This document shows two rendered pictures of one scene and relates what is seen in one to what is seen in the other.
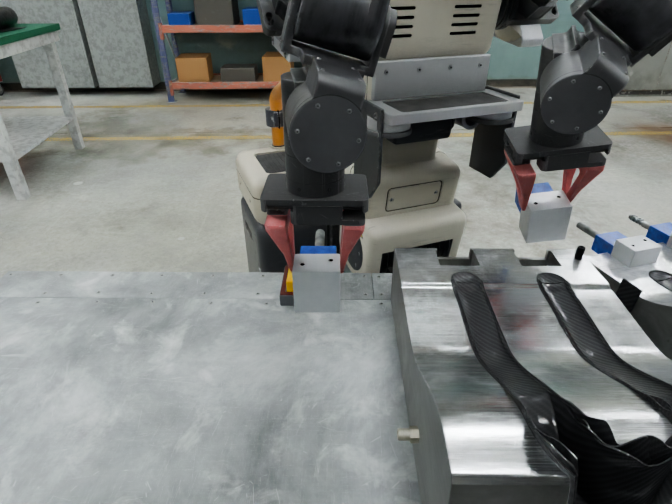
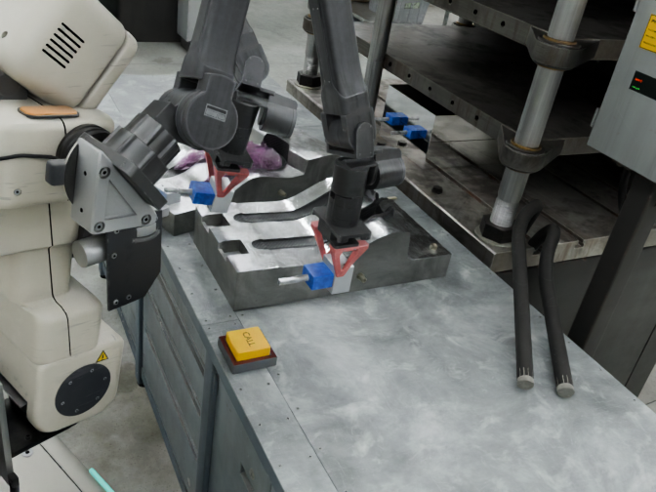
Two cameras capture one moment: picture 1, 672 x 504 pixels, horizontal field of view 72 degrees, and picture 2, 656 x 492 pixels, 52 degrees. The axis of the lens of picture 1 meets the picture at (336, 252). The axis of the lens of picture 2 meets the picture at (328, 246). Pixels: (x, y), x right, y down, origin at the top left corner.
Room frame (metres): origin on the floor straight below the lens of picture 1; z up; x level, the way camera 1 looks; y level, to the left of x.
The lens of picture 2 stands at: (0.97, 0.86, 1.58)
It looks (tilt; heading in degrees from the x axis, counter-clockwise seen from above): 30 degrees down; 238
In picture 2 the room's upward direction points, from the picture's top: 10 degrees clockwise
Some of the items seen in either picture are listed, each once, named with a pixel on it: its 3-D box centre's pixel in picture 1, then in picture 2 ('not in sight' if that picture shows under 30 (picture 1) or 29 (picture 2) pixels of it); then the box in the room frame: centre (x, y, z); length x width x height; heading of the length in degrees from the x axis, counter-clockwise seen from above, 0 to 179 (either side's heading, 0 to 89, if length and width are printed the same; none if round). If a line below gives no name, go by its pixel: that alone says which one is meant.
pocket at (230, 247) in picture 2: (454, 267); (232, 255); (0.54, -0.17, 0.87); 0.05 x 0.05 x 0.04; 89
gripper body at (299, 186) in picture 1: (315, 168); (344, 210); (0.42, 0.02, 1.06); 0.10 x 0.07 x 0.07; 90
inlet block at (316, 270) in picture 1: (318, 259); (312, 276); (0.46, 0.02, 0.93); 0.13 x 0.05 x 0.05; 0
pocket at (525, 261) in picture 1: (532, 268); (215, 227); (0.54, -0.27, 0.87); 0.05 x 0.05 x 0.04; 89
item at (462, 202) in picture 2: not in sight; (470, 147); (-0.58, -0.80, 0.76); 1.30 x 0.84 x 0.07; 89
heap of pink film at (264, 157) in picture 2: not in sight; (233, 154); (0.39, -0.56, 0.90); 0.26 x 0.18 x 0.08; 17
